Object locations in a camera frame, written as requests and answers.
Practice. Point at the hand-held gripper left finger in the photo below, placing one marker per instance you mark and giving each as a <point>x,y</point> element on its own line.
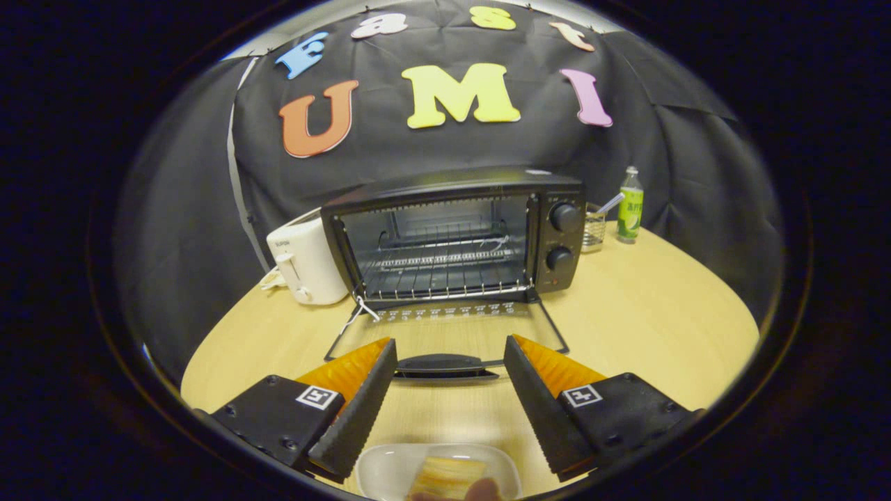
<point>362,403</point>

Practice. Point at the white pop-up toaster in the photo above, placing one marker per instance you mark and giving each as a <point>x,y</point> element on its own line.
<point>313,257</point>

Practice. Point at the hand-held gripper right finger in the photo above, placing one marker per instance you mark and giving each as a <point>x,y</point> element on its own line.
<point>539,403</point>

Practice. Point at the black toaster oven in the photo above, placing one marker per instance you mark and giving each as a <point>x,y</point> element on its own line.
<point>452,184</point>

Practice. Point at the metal mesh utensil holder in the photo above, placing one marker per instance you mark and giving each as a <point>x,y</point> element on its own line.
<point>593,233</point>

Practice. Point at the white square plate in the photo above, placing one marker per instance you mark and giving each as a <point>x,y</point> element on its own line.
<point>383,470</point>

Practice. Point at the ridged yellow bread roll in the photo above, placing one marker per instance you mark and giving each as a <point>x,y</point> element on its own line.
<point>449,474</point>

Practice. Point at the green drink bottle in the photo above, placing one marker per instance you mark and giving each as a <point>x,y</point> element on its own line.
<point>631,209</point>

